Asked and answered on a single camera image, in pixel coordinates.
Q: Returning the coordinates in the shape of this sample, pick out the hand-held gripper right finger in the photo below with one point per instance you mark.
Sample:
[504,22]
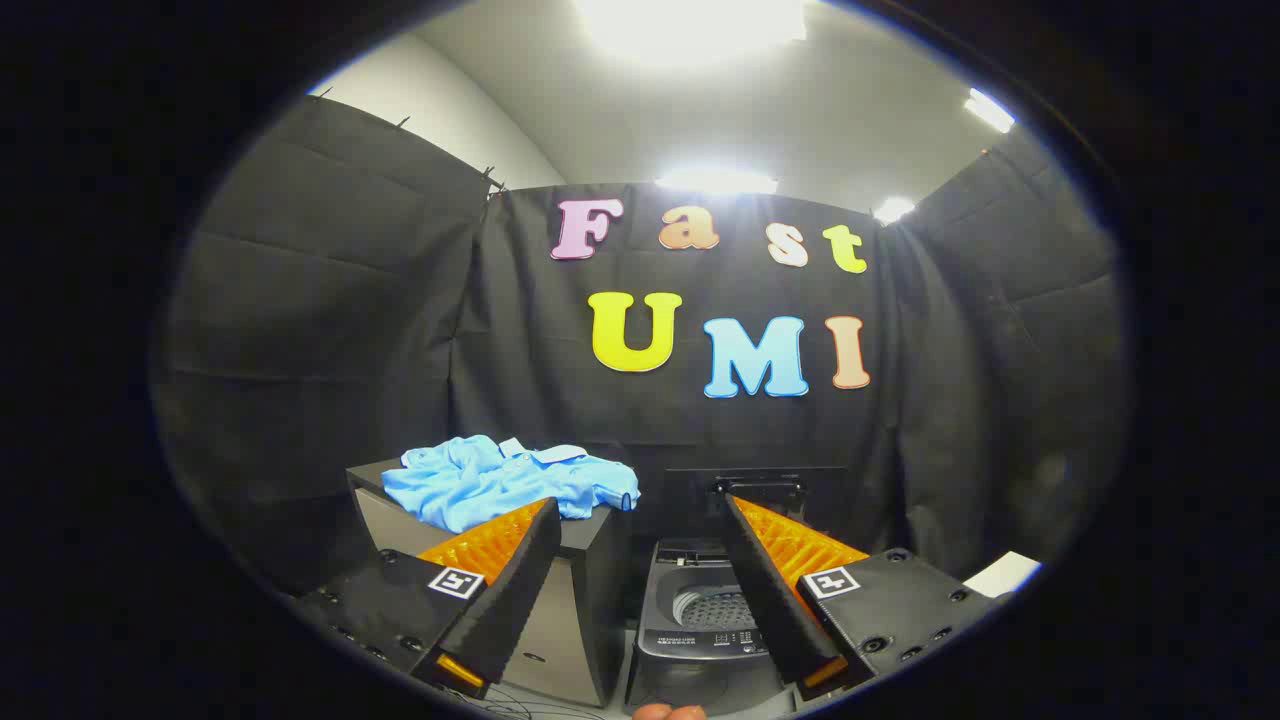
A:
[765,585]

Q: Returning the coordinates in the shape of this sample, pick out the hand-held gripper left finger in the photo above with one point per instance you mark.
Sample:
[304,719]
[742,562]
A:
[515,585]

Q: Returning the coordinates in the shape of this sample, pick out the grey washing machine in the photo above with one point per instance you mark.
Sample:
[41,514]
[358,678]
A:
[690,655]

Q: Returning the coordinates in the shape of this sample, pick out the light blue polo shirt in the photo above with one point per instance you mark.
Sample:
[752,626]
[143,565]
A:
[480,485]

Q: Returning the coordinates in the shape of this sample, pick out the dark grey cabinet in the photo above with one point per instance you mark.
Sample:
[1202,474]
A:
[590,600]

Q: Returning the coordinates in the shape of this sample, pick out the white sheet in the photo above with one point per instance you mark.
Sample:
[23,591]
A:
[1003,575]

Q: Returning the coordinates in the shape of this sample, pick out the ceiling light panel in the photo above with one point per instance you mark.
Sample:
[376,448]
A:
[893,209]
[715,182]
[989,109]

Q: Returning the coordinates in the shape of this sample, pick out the large ceiling light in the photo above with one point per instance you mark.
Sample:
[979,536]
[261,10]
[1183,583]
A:
[690,25]

